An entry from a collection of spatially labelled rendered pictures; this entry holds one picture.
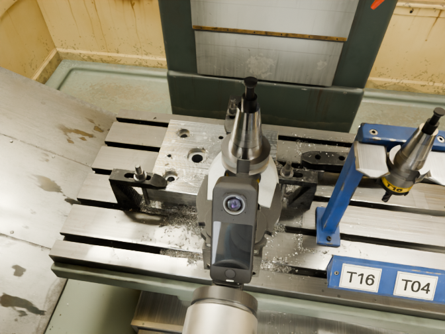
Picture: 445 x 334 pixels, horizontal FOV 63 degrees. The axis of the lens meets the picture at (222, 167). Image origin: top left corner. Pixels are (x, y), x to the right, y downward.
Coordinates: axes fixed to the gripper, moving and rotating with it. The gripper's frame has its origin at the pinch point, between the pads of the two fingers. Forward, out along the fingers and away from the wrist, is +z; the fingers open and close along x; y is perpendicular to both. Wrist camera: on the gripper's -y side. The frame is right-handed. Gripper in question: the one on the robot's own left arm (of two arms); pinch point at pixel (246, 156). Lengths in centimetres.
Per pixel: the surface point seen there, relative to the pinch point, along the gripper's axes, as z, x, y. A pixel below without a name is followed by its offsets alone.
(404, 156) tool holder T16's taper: 7.8, 23.8, 5.0
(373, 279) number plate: 0.8, 28.1, 35.3
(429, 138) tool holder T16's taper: 7.6, 25.6, 0.5
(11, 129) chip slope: 43, -84, 51
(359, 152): 10.1, 18.0, 7.5
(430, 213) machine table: 24, 46, 42
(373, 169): 6.7, 19.9, 7.5
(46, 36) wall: 103, -101, 54
